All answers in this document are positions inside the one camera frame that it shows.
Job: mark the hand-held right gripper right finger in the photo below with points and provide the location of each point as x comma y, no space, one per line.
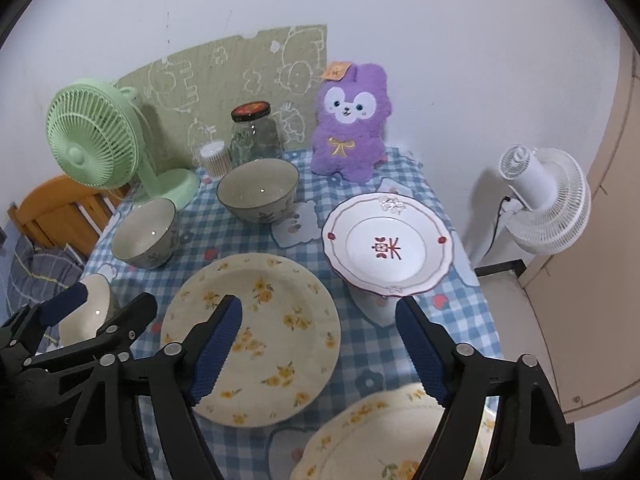
422,360

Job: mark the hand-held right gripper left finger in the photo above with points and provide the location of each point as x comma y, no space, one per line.
215,355

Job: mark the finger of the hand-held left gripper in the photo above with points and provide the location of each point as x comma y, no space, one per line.
137,315
62,305

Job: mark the green rimmed cream bowl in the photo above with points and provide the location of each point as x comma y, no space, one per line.
95,310

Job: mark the cream yellow floral plate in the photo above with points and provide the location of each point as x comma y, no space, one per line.
380,440
280,320

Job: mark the grey leaf print ceramic bowl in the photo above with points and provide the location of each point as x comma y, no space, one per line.
145,235

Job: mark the white plate with red print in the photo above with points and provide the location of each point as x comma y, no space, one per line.
387,255

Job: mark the blue floral ceramic bowl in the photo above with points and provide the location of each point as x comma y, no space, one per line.
257,185

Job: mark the grey plaid quilt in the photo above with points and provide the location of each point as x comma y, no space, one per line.
45,270

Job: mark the blue checkered tablecloth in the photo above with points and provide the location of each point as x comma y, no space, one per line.
200,255

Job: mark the wooden bed headboard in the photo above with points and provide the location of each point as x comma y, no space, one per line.
55,205

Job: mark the green desk fan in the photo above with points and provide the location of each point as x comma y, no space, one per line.
90,140

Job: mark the cotton swab container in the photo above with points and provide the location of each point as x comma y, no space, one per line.
214,160

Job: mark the beige wooden door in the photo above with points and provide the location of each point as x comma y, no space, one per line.
600,260

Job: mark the white desk fan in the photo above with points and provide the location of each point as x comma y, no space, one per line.
550,200

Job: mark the glass jar with dark lid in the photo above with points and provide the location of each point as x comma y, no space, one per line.
255,140

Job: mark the purple plush toy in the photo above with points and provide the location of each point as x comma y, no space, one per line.
350,135

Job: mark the green cartoon wall mat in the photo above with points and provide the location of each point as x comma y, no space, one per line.
210,80

